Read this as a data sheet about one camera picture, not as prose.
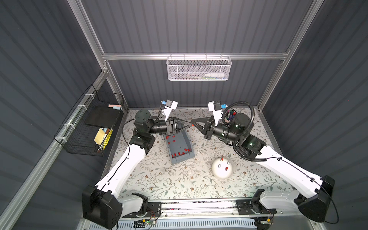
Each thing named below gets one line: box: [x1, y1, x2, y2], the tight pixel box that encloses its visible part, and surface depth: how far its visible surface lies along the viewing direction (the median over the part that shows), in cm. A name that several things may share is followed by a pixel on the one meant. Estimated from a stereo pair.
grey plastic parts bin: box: [162, 129, 196, 165], surface depth 98 cm
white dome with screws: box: [211, 158, 233, 179], surface depth 80 cm
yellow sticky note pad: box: [93, 127, 105, 145], surface depth 70 cm
